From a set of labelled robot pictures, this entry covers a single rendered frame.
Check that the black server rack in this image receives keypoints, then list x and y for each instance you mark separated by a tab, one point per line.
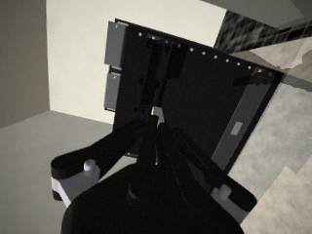
215	98

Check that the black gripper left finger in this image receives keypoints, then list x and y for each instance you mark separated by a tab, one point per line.
79	170

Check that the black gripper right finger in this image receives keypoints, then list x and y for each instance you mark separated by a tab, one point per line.
187	160

